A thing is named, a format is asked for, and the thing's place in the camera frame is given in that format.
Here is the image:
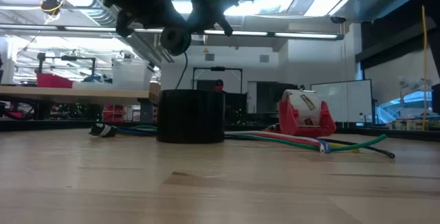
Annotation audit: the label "bundle of coloured wires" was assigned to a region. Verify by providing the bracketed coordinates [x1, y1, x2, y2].
[129, 124, 388, 153]

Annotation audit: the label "red white blue wire bundle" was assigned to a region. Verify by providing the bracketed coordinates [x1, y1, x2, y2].
[225, 130, 327, 155]

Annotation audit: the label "bundle of coloured cables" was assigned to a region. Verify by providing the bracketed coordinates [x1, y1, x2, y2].
[115, 126, 332, 155]

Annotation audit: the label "black cable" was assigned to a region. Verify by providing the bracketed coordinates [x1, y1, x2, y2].
[318, 137, 396, 159]

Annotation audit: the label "black cabinet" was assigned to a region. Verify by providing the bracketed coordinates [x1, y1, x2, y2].
[246, 80, 298, 124]

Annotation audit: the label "whiteboard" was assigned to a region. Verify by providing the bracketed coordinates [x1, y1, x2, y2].
[310, 78, 375, 124]

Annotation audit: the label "red tape dispenser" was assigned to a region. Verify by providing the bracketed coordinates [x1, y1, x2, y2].
[277, 89, 338, 139]

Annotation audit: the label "black cable bundle connector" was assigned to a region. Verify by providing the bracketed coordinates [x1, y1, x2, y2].
[88, 122, 118, 138]

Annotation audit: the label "red storage bins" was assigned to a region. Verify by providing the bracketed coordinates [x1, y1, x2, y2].
[102, 104, 127, 122]

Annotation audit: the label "yellow hanging cable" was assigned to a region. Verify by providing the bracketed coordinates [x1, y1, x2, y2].
[421, 5, 430, 131]

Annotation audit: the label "black gantry frame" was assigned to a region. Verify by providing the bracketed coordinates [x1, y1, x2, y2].
[36, 52, 98, 80]

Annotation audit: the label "white translucent storage container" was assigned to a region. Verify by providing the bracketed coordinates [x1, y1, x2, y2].
[111, 58, 153, 91]

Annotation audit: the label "dark duct tape roll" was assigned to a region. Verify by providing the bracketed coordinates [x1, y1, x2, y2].
[156, 89, 226, 145]

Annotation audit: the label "thin green cord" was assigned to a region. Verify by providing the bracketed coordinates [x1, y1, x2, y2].
[174, 51, 190, 91]

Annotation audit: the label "red plastic tote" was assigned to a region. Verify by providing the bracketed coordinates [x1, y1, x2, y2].
[36, 72, 74, 89]

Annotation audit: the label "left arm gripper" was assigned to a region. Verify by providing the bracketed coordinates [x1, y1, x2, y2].
[135, 0, 188, 29]

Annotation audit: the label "long tube light fixture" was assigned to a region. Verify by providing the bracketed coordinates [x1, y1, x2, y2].
[0, 23, 345, 42]

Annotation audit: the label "black ceiling cord reel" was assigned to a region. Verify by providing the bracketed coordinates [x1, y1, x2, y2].
[39, 0, 65, 16]

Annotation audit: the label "black stand frame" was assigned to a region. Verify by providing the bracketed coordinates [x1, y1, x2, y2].
[191, 66, 244, 94]

